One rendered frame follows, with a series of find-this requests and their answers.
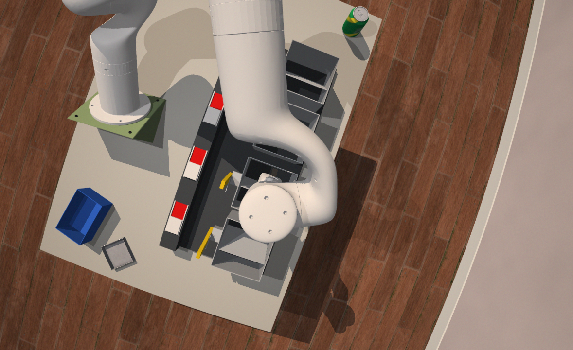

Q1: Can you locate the blue open bin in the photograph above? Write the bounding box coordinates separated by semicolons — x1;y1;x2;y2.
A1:
56;188;112;245

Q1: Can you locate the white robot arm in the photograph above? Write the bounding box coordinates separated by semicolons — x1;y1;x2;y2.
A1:
62;0;338;243

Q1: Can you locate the green drink can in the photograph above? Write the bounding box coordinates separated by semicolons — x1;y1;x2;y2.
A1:
342;6;369;37

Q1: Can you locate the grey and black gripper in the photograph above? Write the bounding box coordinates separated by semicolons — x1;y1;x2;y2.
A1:
258;168;282;183

